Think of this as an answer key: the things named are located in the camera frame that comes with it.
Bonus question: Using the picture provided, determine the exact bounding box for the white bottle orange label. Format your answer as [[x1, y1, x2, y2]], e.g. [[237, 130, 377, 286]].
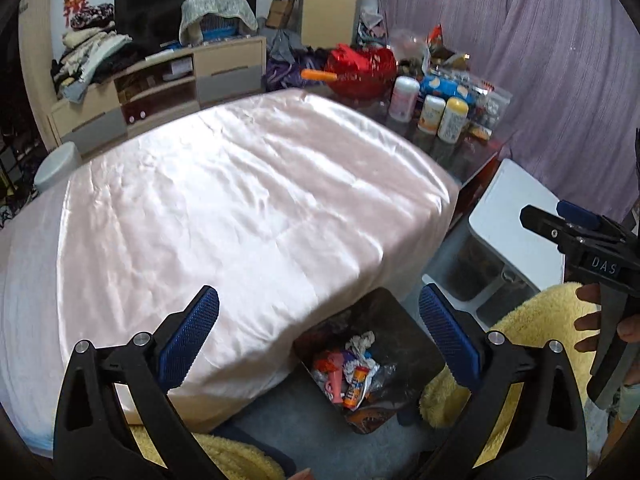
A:
[[417, 95, 446, 135]]

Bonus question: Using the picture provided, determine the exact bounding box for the person's right hand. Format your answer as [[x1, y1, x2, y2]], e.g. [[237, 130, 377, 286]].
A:
[[574, 282, 640, 355]]

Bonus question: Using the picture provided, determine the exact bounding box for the pile of clothes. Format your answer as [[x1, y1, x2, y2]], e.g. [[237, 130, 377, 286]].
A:
[[51, 4, 134, 104]]

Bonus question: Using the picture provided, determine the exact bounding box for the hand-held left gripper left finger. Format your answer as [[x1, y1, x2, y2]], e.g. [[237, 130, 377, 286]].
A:
[[52, 285, 221, 480]]

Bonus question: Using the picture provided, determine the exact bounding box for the red toy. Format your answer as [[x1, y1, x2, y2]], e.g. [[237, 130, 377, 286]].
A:
[[327, 44, 376, 73]]

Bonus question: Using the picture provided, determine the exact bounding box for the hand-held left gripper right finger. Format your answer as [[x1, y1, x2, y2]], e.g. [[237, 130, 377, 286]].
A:
[[415, 282, 588, 480]]

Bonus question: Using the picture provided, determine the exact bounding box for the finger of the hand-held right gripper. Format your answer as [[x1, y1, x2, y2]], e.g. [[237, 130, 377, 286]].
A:
[[556, 200, 629, 244], [520, 204, 602, 257]]

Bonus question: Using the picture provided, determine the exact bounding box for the blue snack packet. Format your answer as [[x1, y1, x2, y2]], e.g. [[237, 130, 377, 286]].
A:
[[420, 74, 472, 102]]

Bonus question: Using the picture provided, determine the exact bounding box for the white tissue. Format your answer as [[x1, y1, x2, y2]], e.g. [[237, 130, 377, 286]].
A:
[[347, 332, 377, 357]]

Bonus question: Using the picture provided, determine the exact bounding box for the cloth covered cage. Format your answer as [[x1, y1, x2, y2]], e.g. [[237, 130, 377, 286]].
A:
[[180, 0, 260, 44]]

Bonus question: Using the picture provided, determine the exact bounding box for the black trash bin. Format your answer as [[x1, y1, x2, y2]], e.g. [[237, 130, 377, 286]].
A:
[[291, 287, 449, 435]]

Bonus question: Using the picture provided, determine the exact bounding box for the white round stool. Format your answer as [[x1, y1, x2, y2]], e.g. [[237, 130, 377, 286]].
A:
[[34, 142, 83, 194]]

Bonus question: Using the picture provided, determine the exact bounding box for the black television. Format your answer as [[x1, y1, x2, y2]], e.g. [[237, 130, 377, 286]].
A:
[[114, 0, 259, 57]]

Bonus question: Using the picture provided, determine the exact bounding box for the dark purple bag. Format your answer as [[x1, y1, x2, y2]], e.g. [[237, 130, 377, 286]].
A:
[[264, 30, 331, 92]]

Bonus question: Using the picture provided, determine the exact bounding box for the pink satin tablecloth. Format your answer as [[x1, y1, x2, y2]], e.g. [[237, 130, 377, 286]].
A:
[[0, 88, 462, 450]]

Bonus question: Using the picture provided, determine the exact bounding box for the cardboard box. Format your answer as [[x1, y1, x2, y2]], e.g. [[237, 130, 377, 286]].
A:
[[265, 0, 301, 30]]

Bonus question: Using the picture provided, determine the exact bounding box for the wooden tv cabinet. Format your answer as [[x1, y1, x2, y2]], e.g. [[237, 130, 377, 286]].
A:
[[47, 35, 268, 157]]

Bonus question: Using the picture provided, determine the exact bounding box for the red basket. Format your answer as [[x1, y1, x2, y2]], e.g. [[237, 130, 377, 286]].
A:
[[326, 45, 399, 101]]

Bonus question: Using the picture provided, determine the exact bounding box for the wooden door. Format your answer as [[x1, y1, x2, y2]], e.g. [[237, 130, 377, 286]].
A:
[[302, 0, 362, 52]]

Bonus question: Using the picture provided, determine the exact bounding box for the purple curtain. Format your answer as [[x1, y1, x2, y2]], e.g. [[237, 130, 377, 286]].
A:
[[377, 0, 640, 223]]

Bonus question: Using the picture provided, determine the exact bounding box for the white plastic stool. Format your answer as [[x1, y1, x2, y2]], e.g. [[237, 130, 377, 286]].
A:
[[422, 159, 567, 327]]

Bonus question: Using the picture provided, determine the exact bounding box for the white bottle pink label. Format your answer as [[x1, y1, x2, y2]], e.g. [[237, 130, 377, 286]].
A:
[[389, 76, 420, 124]]

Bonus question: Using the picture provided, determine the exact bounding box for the yellow capped bottle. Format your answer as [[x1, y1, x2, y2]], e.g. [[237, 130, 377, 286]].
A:
[[437, 97, 470, 144]]

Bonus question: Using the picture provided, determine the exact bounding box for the orange tablet tube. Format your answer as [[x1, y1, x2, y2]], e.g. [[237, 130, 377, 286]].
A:
[[342, 366, 371, 409]]

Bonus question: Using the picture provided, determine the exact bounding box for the pink round cap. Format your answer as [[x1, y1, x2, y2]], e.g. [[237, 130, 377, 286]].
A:
[[319, 352, 352, 402]]

